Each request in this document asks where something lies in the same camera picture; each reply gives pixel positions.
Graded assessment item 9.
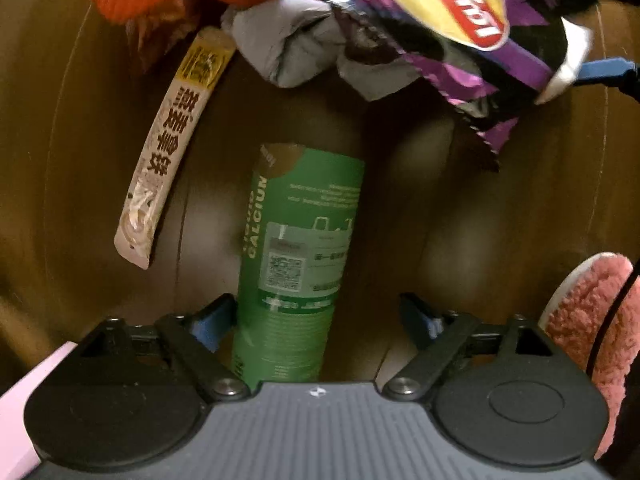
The green calcium canister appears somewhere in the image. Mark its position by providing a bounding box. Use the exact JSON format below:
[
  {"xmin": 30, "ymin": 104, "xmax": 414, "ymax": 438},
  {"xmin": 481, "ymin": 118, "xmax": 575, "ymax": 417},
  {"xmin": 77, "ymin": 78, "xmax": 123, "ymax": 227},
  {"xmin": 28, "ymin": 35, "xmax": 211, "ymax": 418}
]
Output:
[{"xmin": 232, "ymin": 143, "xmax": 364, "ymax": 389}]

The pink fuzzy slipper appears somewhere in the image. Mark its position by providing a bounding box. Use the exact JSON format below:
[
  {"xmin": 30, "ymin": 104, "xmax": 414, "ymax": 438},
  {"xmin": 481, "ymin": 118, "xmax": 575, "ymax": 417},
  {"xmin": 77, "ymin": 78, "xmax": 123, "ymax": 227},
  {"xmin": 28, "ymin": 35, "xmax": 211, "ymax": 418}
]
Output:
[{"xmin": 538, "ymin": 252, "xmax": 639, "ymax": 458}]

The yellow white sachet strip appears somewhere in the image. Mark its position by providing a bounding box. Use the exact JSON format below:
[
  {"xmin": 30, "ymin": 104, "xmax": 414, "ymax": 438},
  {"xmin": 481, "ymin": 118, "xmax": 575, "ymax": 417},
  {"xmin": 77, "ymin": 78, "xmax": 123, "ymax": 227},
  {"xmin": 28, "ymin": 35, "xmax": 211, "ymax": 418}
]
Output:
[{"xmin": 114, "ymin": 27, "xmax": 235, "ymax": 270}]

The purple Lay's chips bag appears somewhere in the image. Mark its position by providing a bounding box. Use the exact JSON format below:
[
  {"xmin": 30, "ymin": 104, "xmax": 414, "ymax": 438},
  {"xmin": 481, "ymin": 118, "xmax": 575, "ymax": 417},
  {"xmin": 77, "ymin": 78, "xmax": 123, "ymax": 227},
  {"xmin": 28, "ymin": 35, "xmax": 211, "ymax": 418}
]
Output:
[{"xmin": 323, "ymin": 0, "xmax": 592, "ymax": 153}]

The grey crumpled wrapper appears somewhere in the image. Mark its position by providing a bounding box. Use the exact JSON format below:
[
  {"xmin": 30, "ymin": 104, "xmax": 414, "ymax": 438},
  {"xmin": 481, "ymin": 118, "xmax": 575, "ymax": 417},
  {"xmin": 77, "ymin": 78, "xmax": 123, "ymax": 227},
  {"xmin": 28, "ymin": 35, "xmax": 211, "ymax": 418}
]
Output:
[{"xmin": 221, "ymin": 0, "xmax": 419, "ymax": 102}]

